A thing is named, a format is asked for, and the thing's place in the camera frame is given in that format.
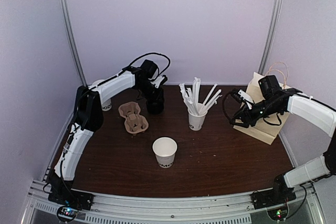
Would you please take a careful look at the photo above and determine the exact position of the white cup holding straws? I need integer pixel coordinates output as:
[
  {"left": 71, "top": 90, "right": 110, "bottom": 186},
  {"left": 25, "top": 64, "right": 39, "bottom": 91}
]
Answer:
[{"left": 188, "top": 110, "right": 207, "bottom": 131}]

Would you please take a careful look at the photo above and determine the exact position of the stack of white paper cups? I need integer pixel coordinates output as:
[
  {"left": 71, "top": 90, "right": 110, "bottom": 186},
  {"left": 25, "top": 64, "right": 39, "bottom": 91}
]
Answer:
[{"left": 92, "top": 79, "right": 112, "bottom": 112}]

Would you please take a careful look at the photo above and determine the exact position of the brown pulp cup carrier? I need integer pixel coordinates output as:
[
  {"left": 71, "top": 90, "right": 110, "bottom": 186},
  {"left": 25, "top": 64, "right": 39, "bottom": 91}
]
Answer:
[{"left": 118, "top": 102, "right": 149, "bottom": 135}]

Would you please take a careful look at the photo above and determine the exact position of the right aluminium corner post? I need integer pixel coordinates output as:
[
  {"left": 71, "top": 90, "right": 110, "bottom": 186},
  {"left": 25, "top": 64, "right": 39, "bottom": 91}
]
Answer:
[{"left": 258, "top": 0, "right": 283, "bottom": 74}]

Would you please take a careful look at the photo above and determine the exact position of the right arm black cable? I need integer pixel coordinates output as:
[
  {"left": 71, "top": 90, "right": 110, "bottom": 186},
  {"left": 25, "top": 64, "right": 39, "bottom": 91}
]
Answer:
[{"left": 222, "top": 90, "right": 250, "bottom": 127}]

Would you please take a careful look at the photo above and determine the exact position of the aluminium front rail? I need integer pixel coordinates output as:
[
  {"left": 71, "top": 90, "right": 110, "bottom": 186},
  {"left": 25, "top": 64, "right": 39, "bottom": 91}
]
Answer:
[{"left": 22, "top": 179, "right": 323, "bottom": 224}]

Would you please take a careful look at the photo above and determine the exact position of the white paper coffee cup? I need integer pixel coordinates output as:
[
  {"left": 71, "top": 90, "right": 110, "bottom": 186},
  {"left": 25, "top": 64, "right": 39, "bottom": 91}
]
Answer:
[{"left": 152, "top": 137, "right": 177, "bottom": 168}]

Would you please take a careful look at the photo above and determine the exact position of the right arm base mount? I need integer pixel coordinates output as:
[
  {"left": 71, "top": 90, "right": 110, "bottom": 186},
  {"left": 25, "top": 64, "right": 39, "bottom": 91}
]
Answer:
[{"left": 251, "top": 175, "right": 296, "bottom": 221}]

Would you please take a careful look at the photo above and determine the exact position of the aluminium corner post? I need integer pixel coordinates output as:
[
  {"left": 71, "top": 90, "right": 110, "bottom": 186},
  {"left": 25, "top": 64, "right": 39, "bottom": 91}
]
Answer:
[
  {"left": 60, "top": 0, "right": 87, "bottom": 86},
  {"left": 258, "top": 0, "right": 283, "bottom": 74}
]

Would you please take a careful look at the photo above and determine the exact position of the stack of black cup lids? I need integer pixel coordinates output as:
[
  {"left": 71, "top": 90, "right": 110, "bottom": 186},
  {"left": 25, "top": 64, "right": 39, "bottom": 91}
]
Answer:
[{"left": 146, "top": 100, "right": 164, "bottom": 115}]

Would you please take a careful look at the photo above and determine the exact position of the brown paper takeout bag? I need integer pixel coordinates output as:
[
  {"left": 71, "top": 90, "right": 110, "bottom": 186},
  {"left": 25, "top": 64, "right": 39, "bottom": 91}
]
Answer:
[{"left": 233, "top": 62, "right": 290, "bottom": 145}]

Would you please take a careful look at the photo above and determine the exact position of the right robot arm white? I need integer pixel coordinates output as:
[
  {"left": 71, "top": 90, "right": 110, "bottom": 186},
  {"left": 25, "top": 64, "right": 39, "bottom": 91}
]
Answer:
[{"left": 228, "top": 88, "right": 335, "bottom": 204}]

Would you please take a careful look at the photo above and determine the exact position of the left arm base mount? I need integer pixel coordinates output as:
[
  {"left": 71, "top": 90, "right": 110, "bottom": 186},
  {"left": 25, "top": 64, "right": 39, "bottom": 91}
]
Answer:
[{"left": 43, "top": 176, "right": 94, "bottom": 223}]

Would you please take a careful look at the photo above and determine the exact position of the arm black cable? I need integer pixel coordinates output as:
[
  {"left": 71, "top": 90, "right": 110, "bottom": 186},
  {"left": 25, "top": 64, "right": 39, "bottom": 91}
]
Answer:
[
  {"left": 123, "top": 52, "right": 172, "bottom": 80},
  {"left": 222, "top": 90, "right": 250, "bottom": 127}
]

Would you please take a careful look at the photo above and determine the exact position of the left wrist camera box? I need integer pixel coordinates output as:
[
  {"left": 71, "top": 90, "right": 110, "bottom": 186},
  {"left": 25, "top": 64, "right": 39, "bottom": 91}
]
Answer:
[{"left": 140, "top": 59, "right": 159, "bottom": 80}]

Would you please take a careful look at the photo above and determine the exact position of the left aluminium corner post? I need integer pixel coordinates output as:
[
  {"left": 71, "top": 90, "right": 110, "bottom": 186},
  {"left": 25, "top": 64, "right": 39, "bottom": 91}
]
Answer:
[{"left": 60, "top": 0, "right": 87, "bottom": 86}]

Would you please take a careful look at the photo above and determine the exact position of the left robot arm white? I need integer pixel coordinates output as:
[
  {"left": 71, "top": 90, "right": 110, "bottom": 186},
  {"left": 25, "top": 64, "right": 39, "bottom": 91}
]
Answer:
[{"left": 49, "top": 67, "right": 167, "bottom": 182}]

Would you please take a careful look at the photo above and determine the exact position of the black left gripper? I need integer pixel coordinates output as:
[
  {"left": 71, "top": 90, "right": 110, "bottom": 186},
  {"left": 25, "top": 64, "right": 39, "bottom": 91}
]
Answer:
[{"left": 137, "top": 80, "right": 165, "bottom": 103}]

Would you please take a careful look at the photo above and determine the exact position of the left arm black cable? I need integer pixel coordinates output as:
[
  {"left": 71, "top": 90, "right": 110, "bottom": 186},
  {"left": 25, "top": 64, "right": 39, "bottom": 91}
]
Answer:
[{"left": 123, "top": 52, "right": 172, "bottom": 80}]

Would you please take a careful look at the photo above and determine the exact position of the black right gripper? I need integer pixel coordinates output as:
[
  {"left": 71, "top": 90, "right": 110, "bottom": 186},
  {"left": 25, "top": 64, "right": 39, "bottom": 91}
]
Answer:
[{"left": 230, "top": 98, "right": 282, "bottom": 128}]

